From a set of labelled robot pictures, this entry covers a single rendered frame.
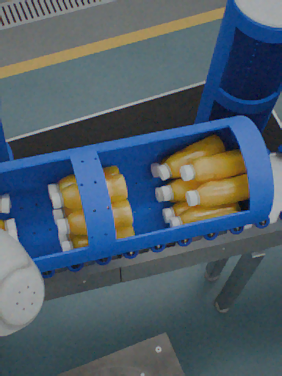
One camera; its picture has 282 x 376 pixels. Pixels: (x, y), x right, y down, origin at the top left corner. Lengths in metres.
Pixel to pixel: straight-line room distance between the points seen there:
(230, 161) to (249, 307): 1.19
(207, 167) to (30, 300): 0.96
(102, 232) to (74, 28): 1.99
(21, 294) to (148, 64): 2.60
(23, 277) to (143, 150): 1.06
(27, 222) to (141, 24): 1.85
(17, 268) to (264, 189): 0.97
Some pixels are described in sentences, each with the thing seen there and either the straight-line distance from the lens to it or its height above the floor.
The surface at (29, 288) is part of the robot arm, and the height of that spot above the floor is 1.87.
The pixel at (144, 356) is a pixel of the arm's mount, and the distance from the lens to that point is 1.56.
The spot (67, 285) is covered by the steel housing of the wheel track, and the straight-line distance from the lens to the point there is 1.81.
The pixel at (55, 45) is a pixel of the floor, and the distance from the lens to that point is 3.34.
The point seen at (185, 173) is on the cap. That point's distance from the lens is 1.65.
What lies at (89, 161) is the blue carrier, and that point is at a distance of 1.56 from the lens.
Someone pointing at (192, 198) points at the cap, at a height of 1.12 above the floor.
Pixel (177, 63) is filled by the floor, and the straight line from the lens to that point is 3.30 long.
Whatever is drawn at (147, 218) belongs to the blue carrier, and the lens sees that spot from 1.80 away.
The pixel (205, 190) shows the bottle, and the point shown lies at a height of 1.13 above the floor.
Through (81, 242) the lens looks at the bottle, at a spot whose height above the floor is 1.08.
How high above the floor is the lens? 2.59
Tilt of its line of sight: 63 degrees down
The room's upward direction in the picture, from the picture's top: 9 degrees clockwise
